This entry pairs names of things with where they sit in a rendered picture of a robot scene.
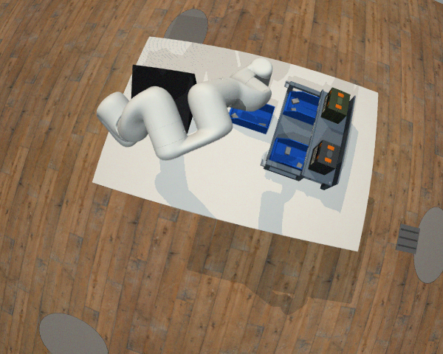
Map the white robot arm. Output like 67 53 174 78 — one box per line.
97 58 272 161

